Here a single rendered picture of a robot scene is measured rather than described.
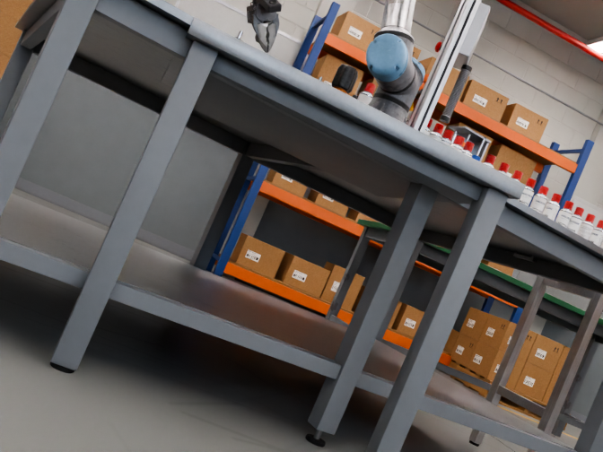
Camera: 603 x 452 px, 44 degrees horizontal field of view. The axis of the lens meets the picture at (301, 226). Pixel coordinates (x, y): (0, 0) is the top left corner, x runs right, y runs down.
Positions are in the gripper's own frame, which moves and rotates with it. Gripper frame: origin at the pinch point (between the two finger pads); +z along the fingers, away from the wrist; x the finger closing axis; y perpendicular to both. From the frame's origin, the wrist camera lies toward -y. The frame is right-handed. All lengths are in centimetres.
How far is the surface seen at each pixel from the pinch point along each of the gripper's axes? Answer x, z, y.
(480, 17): -71, -6, -17
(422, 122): -48, 27, -16
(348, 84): -41.7, 13.3, 23.9
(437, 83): -53, 15, -17
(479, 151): -87, 41, 4
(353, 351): 7, 82, -62
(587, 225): -136, 76, -2
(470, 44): -67, 2, -17
